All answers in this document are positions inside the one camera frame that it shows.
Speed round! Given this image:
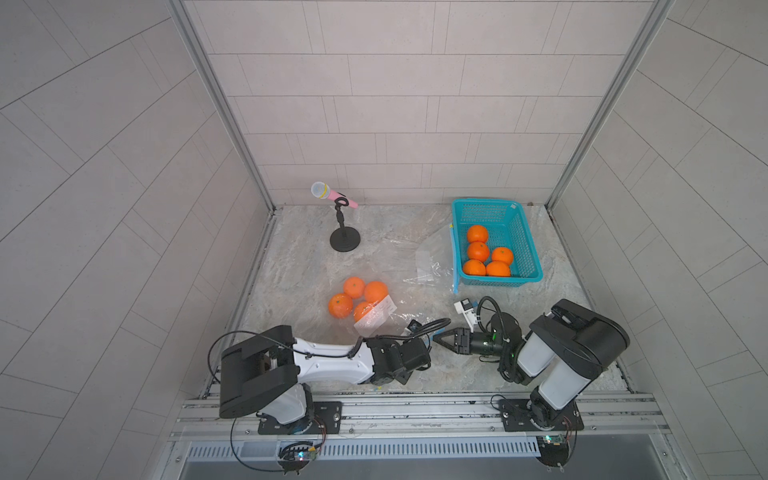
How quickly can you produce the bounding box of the clear zip-top bag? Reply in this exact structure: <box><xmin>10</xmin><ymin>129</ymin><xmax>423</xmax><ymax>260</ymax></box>
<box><xmin>408</xmin><ymin>224</ymin><xmax>459</xmax><ymax>294</ymax></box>
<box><xmin>313</xmin><ymin>272</ymin><xmax>451</xmax><ymax>345</ymax></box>

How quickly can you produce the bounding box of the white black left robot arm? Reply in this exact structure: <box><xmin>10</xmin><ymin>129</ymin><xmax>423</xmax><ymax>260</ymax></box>
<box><xmin>217</xmin><ymin>318</ymin><xmax>450</xmax><ymax>428</ymax></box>

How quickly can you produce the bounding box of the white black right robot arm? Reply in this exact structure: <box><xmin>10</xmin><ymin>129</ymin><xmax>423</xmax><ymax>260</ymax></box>
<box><xmin>432</xmin><ymin>296</ymin><xmax>631</xmax><ymax>433</ymax></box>

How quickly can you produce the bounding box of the teal plastic perforated basket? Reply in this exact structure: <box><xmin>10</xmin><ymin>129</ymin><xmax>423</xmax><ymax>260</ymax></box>
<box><xmin>451</xmin><ymin>198</ymin><xmax>543</xmax><ymax>287</ymax></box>

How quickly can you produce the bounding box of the black microphone stand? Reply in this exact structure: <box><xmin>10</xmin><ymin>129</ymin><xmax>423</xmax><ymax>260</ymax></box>
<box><xmin>330</xmin><ymin>196</ymin><xmax>361</xmax><ymax>253</ymax></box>

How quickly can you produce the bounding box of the right green circuit board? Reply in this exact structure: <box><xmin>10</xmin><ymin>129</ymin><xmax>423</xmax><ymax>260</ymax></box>
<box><xmin>536</xmin><ymin>434</ymin><xmax>573</xmax><ymax>469</ymax></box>

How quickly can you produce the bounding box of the green circuit board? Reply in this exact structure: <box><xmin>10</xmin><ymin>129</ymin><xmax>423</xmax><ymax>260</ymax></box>
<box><xmin>536</xmin><ymin>434</ymin><xmax>573</xmax><ymax>469</ymax></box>
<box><xmin>277</xmin><ymin>441</ymin><xmax>320</xmax><ymax>473</ymax></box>

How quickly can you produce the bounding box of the left green circuit board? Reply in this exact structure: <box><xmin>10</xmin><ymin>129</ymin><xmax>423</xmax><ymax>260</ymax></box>
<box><xmin>277</xmin><ymin>441</ymin><xmax>320</xmax><ymax>473</ymax></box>

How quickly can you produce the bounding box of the pink toy microphone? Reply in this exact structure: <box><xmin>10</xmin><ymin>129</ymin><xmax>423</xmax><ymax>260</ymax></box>
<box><xmin>310</xmin><ymin>181</ymin><xmax>358</xmax><ymax>209</ymax></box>

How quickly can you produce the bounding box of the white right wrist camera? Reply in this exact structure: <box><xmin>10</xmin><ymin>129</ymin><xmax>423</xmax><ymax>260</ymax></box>
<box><xmin>454</xmin><ymin>299</ymin><xmax>479</xmax><ymax>333</ymax></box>

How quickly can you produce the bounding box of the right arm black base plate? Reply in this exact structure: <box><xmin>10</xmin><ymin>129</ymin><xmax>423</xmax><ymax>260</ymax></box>
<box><xmin>494</xmin><ymin>398</ymin><xmax>584</xmax><ymax>432</ymax></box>

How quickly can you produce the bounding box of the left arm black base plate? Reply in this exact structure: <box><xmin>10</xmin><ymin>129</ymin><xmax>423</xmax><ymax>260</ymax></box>
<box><xmin>258</xmin><ymin>401</ymin><xmax>343</xmax><ymax>435</ymax></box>

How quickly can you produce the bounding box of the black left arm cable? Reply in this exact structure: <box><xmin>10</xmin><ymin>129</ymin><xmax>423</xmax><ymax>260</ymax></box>
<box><xmin>206</xmin><ymin>329</ymin><xmax>313</xmax><ymax>475</ymax></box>

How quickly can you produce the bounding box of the aluminium mounting rail frame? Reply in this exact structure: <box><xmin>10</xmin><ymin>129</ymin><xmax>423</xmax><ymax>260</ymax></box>
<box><xmin>153</xmin><ymin>392</ymin><xmax>685</xmax><ymax>479</ymax></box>

